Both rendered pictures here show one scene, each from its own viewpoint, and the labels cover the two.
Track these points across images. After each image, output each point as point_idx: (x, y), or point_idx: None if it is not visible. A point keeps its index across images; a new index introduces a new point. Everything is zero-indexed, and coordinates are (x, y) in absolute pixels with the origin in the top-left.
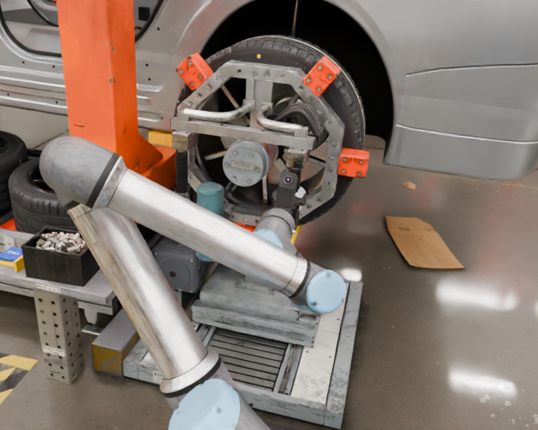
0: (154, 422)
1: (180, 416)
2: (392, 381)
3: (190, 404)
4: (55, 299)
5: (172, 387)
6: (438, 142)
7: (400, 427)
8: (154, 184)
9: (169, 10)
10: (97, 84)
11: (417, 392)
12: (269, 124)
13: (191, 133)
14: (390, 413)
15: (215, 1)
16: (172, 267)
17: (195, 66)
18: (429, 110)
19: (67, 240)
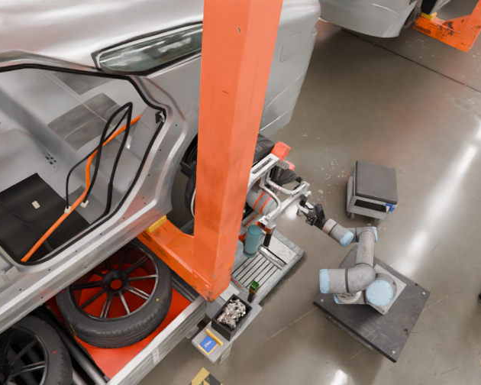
0: (270, 322)
1: (376, 299)
2: (285, 222)
3: (375, 294)
4: None
5: (357, 298)
6: (272, 125)
7: (308, 234)
8: (367, 259)
9: (155, 161)
10: (232, 242)
11: (294, 218)
12: (297, 192)
13: (272, 221)
14: (300, 234)
15: (185, 139)
16: None
17: None
18: (270, 116)
19: (237, 310)
